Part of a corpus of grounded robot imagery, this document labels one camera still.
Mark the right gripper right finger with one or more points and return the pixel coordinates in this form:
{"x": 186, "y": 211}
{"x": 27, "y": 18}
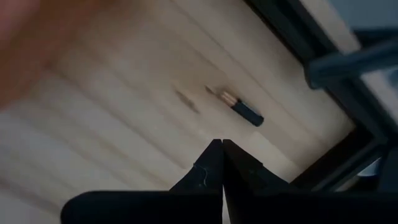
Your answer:
{"x": 295, "y": 208}

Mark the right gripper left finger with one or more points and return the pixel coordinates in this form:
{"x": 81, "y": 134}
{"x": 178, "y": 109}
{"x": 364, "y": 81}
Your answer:
{"x": 155, "y": 208}

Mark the slim black copper battery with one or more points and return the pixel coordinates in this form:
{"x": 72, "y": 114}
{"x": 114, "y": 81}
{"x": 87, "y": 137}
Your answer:
{"x": 245, "y": 112}

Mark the grey metal bar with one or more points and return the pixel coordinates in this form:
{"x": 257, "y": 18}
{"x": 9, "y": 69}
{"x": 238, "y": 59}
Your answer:
{"x": 351, "y": 63}

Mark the black aluminium rig frame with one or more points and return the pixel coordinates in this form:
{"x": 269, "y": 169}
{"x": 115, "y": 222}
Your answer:
{"x": 292, "y": 31}

